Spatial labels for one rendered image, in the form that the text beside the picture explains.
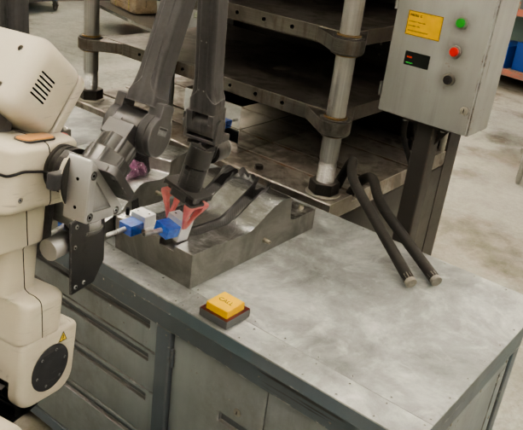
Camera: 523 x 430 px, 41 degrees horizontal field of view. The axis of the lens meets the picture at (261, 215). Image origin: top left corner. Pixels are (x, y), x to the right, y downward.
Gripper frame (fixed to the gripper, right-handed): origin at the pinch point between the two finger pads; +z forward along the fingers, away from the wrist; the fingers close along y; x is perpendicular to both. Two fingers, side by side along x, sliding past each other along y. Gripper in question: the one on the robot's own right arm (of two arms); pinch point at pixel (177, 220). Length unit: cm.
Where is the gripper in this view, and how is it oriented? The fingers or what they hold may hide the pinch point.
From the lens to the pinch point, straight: 164.8
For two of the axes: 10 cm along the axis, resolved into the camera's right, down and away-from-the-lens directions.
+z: -3.4, 8.4, 4.2
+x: -5.8, 1.6, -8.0
